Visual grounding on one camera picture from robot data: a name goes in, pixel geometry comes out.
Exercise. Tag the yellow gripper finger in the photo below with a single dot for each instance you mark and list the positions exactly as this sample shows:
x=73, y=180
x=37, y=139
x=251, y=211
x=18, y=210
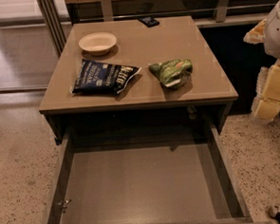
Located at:
x=263, y=110
x=257, y=34

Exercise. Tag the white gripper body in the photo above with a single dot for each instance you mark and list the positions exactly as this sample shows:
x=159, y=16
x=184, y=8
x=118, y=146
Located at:
x=277, y=32

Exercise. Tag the blue chip bag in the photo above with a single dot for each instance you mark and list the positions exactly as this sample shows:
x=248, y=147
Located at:
x=99, y=77

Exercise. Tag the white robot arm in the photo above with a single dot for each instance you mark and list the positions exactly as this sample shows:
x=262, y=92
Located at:
x=271, y=42

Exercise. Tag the green chip bag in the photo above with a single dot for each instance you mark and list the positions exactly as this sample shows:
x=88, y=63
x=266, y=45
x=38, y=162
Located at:
x=172, y=74

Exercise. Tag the open top drawer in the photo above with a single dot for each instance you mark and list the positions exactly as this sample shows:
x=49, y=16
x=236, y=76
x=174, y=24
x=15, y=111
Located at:
x=173, y=177

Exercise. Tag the small dark blue packet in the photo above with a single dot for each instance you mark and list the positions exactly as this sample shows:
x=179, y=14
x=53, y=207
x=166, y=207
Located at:
x=149, y=21

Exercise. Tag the white paper bowl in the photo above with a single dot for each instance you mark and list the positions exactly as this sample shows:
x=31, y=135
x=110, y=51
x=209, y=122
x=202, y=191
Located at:
x=98, y=44

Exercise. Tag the metal frame post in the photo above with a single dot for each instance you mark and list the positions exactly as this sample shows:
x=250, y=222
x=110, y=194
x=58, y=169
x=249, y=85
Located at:
x=51, y=17

